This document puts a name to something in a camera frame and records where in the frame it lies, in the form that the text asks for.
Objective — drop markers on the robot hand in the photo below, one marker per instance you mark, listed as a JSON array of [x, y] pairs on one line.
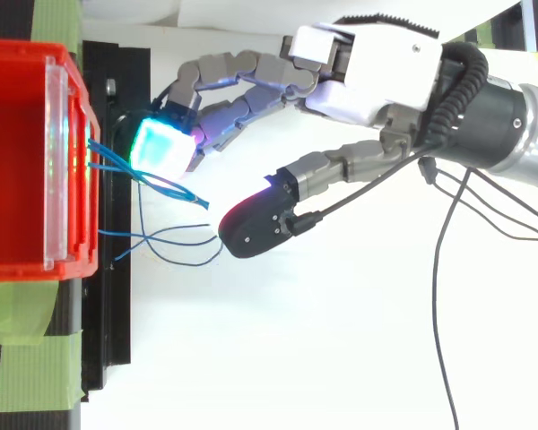
[[385, 85]]

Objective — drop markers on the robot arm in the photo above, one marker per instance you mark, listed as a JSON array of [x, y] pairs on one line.
[[497, 121]]

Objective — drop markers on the red bin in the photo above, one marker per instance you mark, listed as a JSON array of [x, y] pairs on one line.
[[27, 161]]

